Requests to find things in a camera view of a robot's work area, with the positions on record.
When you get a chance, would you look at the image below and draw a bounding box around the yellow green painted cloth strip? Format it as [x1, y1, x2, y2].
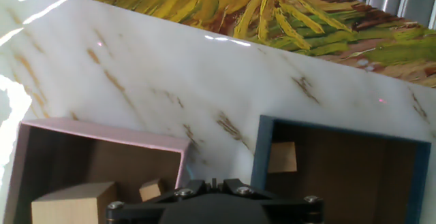
[6, 0, 436, 89]

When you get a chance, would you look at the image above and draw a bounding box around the dark blue cardboard box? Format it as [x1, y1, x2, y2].
[250, 114, 432, 224]

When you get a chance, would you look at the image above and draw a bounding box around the pink cardboard box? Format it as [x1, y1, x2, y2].
[3, 116, 192, 224]

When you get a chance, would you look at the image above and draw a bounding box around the white marble pattern mat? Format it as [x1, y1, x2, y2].
[0, 0, 436, 224]

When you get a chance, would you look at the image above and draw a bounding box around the large wooden cube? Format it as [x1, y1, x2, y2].
[31, 181, 119, 224]

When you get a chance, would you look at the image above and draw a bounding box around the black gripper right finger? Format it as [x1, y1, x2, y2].
[221, 178, 325, 224]

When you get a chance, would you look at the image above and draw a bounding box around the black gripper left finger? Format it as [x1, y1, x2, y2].
[105, 178, 207, 224]

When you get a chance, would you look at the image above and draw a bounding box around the tiny wooden cube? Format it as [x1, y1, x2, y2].
[138, 178, 165, 203]

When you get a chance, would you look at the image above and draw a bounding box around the medium wooden cube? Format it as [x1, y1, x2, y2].
[267, 141, 298, 174]

